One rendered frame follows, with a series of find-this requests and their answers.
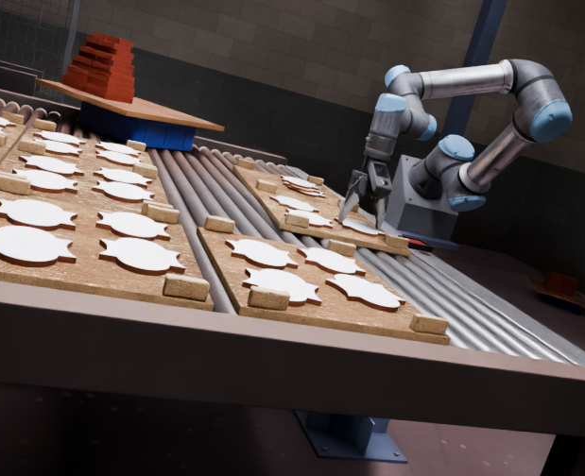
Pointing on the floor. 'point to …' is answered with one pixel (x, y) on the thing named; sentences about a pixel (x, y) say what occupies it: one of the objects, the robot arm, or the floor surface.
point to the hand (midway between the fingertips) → (359, 226)
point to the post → (460, 110)
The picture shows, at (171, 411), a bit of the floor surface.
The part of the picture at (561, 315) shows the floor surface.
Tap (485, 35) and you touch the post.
